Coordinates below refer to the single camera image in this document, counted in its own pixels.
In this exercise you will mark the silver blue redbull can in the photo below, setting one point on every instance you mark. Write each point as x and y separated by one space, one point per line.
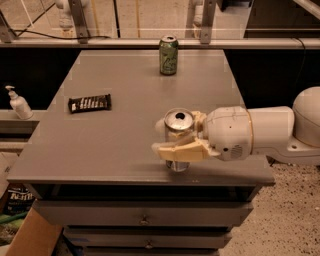
178 123

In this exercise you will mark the white pump bottle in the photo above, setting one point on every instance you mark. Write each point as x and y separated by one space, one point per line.
19 104

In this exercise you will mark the top drawer knob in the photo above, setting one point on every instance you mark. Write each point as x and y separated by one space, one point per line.
144 221

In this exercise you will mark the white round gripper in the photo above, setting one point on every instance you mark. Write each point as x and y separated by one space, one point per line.
227 132

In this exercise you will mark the grey drawer cabinet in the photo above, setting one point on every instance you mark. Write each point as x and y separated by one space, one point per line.
95 174

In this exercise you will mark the dark printed bag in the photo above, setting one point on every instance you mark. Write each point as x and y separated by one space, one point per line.
19 200

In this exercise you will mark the black rxbar chocolate bar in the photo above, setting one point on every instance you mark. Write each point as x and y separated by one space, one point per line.
90 103

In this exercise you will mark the drawer knob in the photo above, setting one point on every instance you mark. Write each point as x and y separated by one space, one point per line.
144 221
149 245

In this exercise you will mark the green soda can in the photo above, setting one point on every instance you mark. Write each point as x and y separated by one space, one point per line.
168 55

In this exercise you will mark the brown cardboard box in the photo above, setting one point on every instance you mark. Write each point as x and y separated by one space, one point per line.
36 237

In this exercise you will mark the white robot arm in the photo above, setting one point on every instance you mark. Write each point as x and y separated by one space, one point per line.
286 134

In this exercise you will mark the grey metal railing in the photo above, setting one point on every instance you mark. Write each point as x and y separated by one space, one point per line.
208 24

